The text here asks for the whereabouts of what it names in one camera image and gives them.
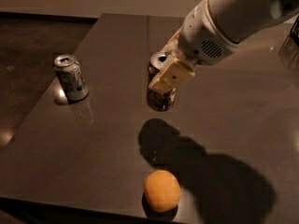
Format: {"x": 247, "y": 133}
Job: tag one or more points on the green and white soda can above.
{"x": 68, "y": 71}

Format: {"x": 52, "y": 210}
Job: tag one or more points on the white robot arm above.
{"x": 239, "y": 19}

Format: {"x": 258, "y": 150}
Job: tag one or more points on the orange fruit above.
{"x": 162, "y": 191}

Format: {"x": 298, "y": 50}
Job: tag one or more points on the orange LaCroix soda can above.
{"x": 159, "y": 102}

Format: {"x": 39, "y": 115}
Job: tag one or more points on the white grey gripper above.
{"x": 202, "y": 36}

